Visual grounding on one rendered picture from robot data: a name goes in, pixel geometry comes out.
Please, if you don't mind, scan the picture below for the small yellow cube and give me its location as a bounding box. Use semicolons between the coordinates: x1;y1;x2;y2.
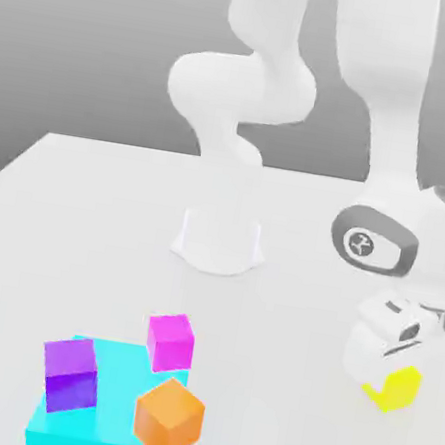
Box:
357;358;426;419

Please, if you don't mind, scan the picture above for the small purple cube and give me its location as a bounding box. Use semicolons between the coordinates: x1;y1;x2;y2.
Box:
33;331;108;422

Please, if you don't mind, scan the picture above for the large cyan box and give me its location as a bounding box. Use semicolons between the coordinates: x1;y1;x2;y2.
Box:
22;328;194;445

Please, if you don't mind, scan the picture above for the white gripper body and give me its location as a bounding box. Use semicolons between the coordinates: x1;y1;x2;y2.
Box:
337;317;422;396

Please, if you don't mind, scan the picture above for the small magenta cube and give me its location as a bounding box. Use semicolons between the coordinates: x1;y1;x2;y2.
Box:
140;308;200;379

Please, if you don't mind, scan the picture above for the small orange cube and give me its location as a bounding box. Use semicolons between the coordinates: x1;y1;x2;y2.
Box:
129;372;211;445

